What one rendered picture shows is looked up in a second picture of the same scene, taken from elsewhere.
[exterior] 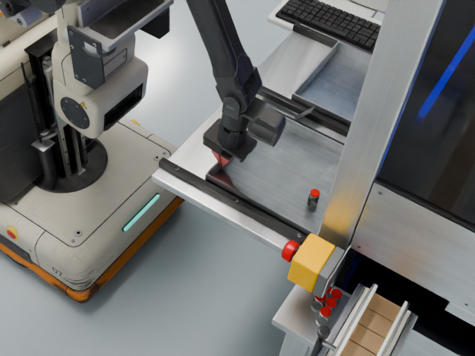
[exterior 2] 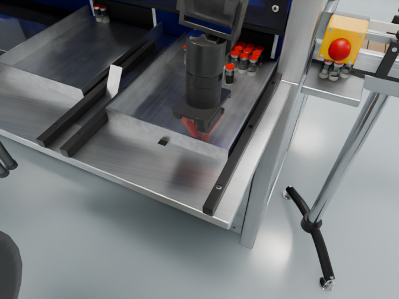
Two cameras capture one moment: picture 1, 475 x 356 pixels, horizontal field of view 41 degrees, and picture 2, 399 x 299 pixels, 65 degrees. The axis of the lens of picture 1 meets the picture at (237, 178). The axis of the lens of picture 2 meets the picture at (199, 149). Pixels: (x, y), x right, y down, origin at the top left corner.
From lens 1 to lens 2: 123 cm
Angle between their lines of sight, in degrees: 56
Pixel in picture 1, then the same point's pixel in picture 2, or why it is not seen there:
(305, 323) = (351, 83)
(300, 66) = (20, 98)
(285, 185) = not seen: hidden behind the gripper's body
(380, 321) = not seen: hidden behind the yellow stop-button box
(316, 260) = (357, 21)
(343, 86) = (61, 67)
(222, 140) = (217, 97)
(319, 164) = (176, 80)
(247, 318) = (175, 266)
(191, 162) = (194, 181)
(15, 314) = not seen: outside the picture
